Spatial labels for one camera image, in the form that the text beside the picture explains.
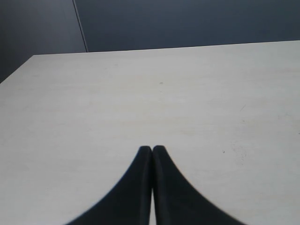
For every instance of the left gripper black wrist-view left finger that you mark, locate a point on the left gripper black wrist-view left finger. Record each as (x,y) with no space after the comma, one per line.
(129,201)

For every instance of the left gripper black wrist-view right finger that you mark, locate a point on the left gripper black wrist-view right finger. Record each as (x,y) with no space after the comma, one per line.
(176,201)

